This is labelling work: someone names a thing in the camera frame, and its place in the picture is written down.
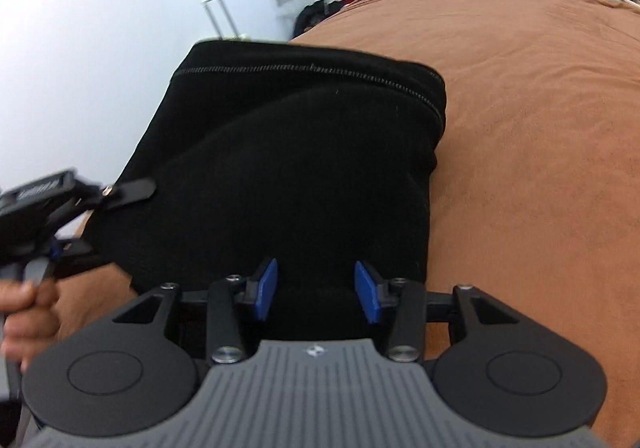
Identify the white suitcase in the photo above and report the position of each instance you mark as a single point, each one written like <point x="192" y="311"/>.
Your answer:
<point x="220" y="18"/>

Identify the black pants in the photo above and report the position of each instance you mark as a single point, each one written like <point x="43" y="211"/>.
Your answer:
<point x="300" y="168"/>

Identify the black clothes pile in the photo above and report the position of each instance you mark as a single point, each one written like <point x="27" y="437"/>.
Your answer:
<point x="312" y="16"/>

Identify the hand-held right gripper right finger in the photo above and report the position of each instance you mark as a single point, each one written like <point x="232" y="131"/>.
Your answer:
<point x="369" y="293"/>

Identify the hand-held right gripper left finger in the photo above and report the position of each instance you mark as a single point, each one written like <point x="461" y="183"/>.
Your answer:
<point x="265" y="290"/>

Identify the person's left hand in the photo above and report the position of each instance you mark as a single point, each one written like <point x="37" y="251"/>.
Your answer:
<point x="30" y="323"/>

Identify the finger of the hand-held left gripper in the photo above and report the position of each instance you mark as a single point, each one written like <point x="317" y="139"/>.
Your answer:
<point x="127" y="190"/>
<point x="67" y="252"/>

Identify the brown blanket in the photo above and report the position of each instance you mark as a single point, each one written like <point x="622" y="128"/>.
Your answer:
<point x="525" y="153"/>

